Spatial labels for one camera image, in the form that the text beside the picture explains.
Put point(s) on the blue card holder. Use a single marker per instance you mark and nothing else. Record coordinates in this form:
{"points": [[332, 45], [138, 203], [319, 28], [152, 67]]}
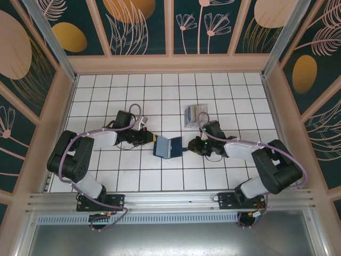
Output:
{"points": [[175, 148]]}

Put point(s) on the clear acrylic card box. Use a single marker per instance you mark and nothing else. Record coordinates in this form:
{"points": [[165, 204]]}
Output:
{"points": [[203, 108]]}

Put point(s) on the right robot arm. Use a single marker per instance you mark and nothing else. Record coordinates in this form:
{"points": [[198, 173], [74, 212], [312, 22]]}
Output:
{"points": [[277, 170]]}

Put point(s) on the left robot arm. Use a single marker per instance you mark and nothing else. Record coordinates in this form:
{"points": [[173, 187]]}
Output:
{"points": [[69, 162]]}

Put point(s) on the beige credit card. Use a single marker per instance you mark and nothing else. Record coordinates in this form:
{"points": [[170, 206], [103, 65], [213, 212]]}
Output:
{"points": [[196, 112]]}

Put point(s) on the grey metal sheet panel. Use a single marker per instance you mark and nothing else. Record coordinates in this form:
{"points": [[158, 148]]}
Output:
{"points": [[170, 240]]}

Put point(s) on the right white camera bracket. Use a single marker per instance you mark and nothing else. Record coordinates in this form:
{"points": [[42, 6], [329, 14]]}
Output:
{"points": [[203, 136]]}

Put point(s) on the white camera bracket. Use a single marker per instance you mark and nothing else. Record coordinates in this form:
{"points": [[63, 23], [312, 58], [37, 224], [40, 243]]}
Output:
{"points": [[143, 121], [203, 136]]}

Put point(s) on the left white camera bracket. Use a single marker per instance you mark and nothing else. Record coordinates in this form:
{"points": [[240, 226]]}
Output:
{"points": [[143, 121]]}

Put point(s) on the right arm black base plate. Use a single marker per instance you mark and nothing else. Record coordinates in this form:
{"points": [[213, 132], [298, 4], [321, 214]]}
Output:
{"points": [[226, 200]]}

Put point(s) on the aluminium mounting rail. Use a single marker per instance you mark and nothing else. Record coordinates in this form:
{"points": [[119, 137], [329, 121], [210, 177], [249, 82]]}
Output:
{"points": [[170, 198]]}

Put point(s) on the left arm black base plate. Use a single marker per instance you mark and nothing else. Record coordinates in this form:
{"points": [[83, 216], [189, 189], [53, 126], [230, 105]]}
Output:
{"points": [[117, 202]]}

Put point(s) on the aluminium frame post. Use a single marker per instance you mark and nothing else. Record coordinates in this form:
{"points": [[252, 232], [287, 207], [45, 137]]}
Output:
{"points": [[53, 40], [282, 37]]}

